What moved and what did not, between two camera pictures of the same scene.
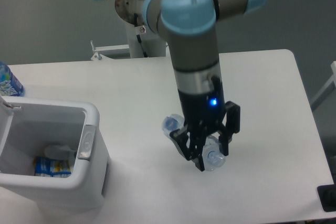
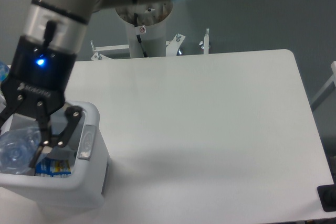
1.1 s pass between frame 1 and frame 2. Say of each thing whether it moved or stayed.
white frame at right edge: stayed
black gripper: moved
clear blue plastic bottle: moved
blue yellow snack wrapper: stayed
